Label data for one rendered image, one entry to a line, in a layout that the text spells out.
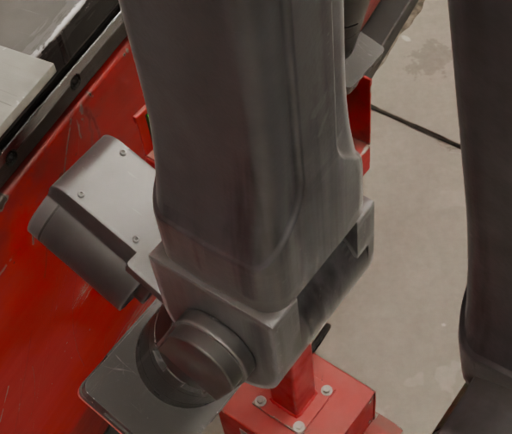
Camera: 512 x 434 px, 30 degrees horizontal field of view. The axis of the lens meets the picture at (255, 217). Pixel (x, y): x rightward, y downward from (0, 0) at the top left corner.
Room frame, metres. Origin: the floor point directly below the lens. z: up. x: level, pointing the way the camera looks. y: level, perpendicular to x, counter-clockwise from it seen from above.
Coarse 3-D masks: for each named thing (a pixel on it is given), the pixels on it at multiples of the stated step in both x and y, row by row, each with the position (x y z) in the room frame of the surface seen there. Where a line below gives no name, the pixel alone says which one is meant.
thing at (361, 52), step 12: (360, 24) 0.66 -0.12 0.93; (348, 36) 0.65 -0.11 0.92; (360, 36) 0.69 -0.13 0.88; (348, 48) 0.66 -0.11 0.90; (360, 48) 0.68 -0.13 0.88; (372, 48) 0.68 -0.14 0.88; (348, 60) 0.66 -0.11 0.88; (360, 60) 0.66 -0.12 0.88; (372, 60) 0.66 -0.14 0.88; (348, 72) 0.65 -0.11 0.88; (360, 72) 0.65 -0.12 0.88; (348, 84) 0.64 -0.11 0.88
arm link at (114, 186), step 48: (96, 144) 0.29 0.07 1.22; (48, 192) 0.27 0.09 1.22; (96, 192) 0.26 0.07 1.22; (144, 192) 0.26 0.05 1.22; (48, 240) 0.26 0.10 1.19; (96, 240) 0.25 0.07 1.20; (144, 240) 0.24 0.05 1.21; (96, 288) 0.25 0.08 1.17; (192, 336) 0.18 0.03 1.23; (240, 384) 0.17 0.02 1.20
